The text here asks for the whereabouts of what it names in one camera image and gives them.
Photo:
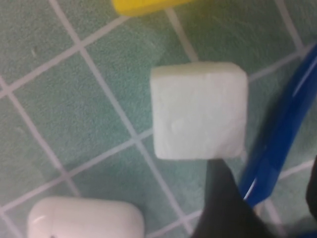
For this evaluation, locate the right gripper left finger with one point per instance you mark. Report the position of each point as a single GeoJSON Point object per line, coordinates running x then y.
{"type": "Point", "coordinates": [223, 213]}

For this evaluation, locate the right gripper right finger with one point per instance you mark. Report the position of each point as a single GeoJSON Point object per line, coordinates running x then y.
{"type": "Point", "coordinates": [313, 191]}

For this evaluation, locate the white block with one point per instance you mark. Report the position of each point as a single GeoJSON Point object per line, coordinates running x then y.
{"type": "Point", "coordinates": [198, 111]}

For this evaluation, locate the white earbuds case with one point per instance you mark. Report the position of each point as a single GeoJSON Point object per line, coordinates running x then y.
{"type": "Point", "coordinates": [84, 218]}

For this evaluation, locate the green checked tablecloth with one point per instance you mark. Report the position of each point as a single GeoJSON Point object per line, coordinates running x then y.
{"type": "Point", "coordinates": [74, 111]}

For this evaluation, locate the yellow block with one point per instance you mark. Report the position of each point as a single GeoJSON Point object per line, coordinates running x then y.
{"type": "Point", "coordinates": [148, 6]}

